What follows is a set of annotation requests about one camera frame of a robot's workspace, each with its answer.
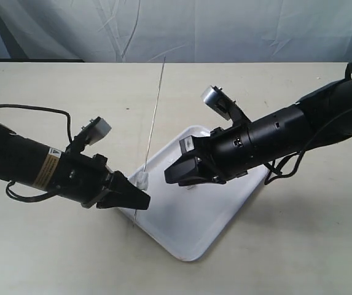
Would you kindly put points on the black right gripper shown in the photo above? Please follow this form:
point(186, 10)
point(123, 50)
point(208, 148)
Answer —
point(218, 158)

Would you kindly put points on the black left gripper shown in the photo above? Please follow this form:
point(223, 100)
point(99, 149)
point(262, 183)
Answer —
point(81, 178)

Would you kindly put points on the thin metal skewer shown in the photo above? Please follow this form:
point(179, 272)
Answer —
point(154, 115)

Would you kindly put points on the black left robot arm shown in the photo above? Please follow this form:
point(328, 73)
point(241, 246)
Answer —
point(35, 172)

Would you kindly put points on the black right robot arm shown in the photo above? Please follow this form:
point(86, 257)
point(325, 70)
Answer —
point(321, 118)

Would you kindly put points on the white plastic tray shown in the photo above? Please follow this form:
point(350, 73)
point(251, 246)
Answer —
point(186, 222)

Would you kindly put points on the white backdrop curtain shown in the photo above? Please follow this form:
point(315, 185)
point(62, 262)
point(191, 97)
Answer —
point(179, 31)

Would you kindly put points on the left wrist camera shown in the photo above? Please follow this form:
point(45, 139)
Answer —
point(96, 130)

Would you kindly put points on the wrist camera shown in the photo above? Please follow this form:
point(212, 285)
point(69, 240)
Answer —
point(96, 130)
point(219, 102)

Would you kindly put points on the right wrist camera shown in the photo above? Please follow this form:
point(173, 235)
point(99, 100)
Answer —
point(219, 102)

